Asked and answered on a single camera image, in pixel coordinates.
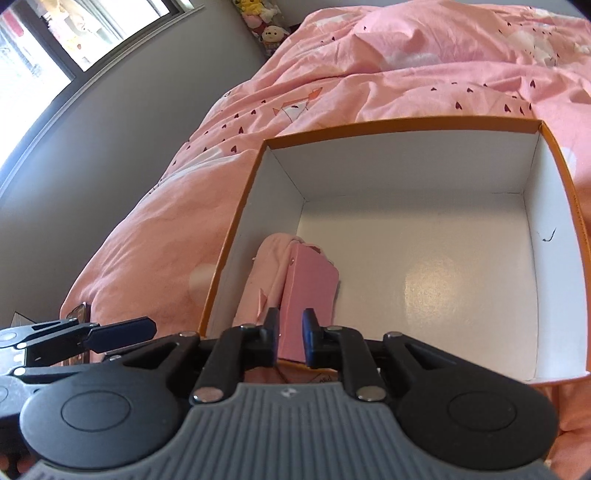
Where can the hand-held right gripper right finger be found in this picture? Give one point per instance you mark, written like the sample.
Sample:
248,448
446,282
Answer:
308,339

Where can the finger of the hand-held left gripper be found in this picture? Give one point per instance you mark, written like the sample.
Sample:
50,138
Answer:
69,367
122,331

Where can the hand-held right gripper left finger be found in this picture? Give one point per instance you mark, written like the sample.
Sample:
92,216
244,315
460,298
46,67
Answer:
273,330

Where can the pink wallet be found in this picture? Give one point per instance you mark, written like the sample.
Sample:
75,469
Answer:
307,286

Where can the orange cardboard box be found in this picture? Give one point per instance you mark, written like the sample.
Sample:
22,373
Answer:
415,230

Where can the brown glossy object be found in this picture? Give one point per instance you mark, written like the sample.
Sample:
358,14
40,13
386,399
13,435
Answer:
78,314

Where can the pink fabric pouch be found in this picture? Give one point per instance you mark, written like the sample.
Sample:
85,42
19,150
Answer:
265,272

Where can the pink printed blanket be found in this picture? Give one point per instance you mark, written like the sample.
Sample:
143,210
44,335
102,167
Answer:
369,69

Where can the window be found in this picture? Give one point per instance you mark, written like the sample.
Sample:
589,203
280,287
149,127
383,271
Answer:
27,69

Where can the pink plush toy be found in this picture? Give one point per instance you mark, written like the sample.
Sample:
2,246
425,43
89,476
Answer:
255,21

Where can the yellow plush toy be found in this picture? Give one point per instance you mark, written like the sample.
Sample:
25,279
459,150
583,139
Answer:
247,5

